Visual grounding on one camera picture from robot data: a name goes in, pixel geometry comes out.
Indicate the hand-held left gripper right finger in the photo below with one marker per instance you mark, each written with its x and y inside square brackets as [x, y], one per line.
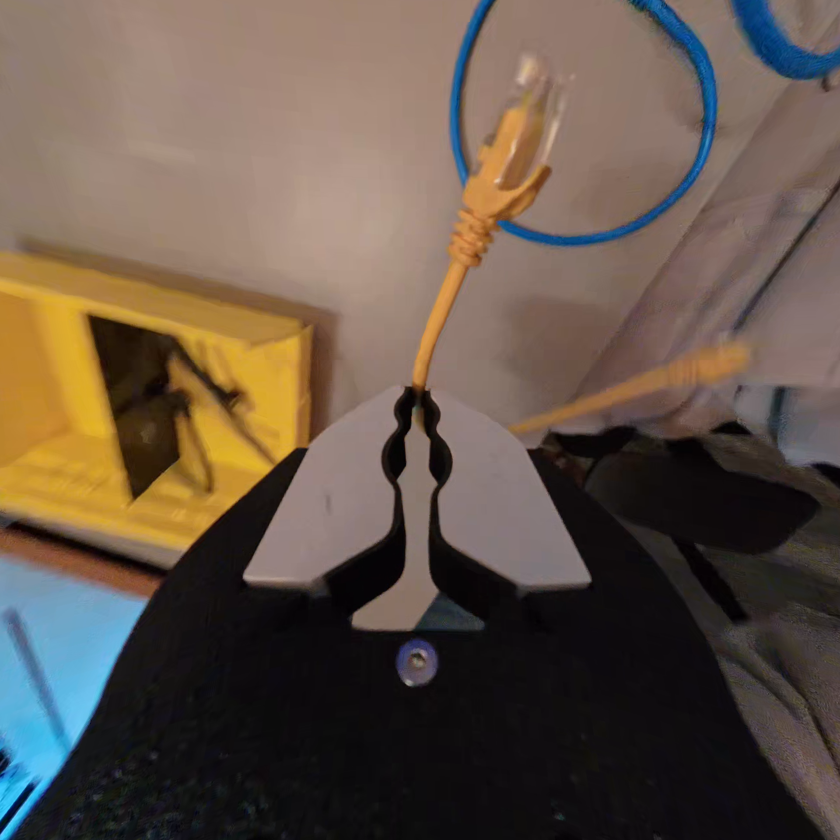
[512, 518]

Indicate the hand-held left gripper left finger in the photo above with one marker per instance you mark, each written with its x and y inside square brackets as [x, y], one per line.
[315, 518]

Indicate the grey desk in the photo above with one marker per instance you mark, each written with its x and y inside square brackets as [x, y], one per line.
[262, 131]

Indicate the black tool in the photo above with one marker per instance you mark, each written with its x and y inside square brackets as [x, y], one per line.
[144, 426]

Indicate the pale blue sheet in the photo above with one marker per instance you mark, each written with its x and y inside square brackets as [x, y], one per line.
[85, 643]

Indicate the yellow plastic bin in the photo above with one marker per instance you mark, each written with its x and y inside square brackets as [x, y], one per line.
[39, 459]

